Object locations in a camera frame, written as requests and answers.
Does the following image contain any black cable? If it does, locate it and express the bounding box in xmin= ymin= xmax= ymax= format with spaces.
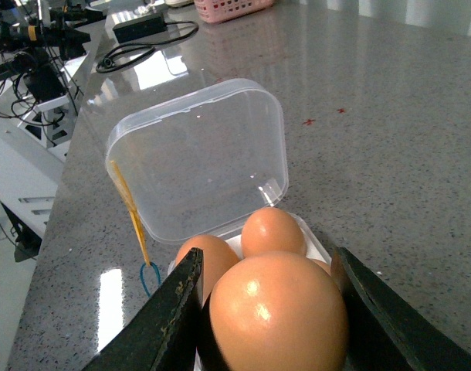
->
xmin=95 ymin=20 xmax=200 ymax=74

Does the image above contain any black power adapter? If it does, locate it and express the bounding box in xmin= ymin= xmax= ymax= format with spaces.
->
xmin=113 ymin=13 xmax=168 ymax=43

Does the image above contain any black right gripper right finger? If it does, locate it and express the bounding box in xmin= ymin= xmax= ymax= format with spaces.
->
xmin=331 ymin=247 xmax=471 ymax=370

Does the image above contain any clear plastic egg box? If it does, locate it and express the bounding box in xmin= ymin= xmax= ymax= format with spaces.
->
xmin=104 ymin=77 xmax=332 ymax=371

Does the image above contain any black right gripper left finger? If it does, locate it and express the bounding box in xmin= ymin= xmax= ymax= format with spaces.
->
xmin=84 ymin=248 xmax=203 ymax=370

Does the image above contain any blue rubber band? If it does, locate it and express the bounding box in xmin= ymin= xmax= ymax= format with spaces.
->
xmin=139 ymin=261 xmax=162 ymax=298

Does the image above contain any brown egg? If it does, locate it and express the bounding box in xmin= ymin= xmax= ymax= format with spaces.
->
xmin=241 ymin=207 xmax=307 ymax=258
xmin=208 ymin=251 xmax=349 ymax=370
xmin=312 ymin=259 xmax=331 ymax=276
xmin=175 ymin=234 xmax=240 ymax=302

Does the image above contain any yellow rubber band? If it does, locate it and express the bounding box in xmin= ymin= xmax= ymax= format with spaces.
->
xmin=109 ymin=160 xmax=150 ymax=266

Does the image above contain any pink plastic basket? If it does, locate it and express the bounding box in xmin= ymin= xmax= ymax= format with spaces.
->
xmin=194 ymin=0 xmax=274 ymax=24

